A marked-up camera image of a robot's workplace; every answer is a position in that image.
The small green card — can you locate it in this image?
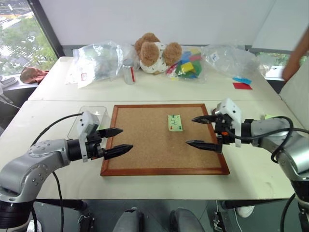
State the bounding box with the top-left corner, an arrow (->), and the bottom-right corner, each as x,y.
168,114 -> 184,132

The clear plastic container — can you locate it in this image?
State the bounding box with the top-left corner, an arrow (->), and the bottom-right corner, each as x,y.
67,105 -> 108,140

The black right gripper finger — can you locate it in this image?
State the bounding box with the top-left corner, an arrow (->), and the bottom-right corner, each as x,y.
185,139 -> 223,154
192,115 -> 218,125

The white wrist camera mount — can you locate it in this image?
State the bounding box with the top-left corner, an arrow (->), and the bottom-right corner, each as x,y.
215,98 -> 243,148
76,111 -> 100,163

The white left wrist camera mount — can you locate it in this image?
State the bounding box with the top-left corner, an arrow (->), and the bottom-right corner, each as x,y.
76,111 -> 100,163

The black window frame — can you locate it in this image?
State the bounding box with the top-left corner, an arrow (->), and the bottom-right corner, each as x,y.
26,0 -> 66,59

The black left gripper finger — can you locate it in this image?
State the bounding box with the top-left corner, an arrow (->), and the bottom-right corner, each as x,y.
103,144 -> 134,161
97,128 -> 124,139

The blue paper piece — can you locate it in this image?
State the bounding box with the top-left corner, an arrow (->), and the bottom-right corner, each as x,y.
232,76 -> 253,86

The white shoe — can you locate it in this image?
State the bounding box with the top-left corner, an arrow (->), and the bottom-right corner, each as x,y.
235,205 -> 255,218

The clear jar with red label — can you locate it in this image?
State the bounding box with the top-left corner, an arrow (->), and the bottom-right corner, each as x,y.
123,58 -> 137,85

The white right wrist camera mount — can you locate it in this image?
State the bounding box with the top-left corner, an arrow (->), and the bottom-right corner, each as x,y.
215,98 -> 243,148

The brown and white plush bear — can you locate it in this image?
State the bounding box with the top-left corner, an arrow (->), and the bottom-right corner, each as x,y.
134,32 -> 183,76

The bag of coloured blocks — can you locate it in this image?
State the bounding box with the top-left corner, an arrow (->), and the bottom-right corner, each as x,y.
165,47 -> 209,84

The dark rounded grey shape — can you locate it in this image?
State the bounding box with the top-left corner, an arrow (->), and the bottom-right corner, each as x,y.
169,207 -> 206,232
112,208 -> 145,232

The brown cloth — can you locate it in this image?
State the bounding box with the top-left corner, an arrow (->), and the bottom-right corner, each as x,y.
19,66 -> 50,85

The clear crumpled plastic bag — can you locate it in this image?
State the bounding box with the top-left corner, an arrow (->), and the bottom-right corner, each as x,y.
201,44 -> 263,79

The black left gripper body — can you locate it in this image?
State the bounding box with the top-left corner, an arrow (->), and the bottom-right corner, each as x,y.
85,130 -> 106,160

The wood framed cork board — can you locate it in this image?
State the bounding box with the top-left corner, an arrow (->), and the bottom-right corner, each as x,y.
100,103 -> 230,177

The clear plastic bag with papers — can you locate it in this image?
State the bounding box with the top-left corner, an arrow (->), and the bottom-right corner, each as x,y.
72,40 -> 140,89

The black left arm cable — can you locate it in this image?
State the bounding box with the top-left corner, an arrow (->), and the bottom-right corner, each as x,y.
30,113 -> 84,232

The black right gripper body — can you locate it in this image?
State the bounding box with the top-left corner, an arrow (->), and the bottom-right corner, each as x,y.
214,114 -> 236,146

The red paper piece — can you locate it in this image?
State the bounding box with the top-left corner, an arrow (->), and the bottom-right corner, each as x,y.
232,82 -> 253,90

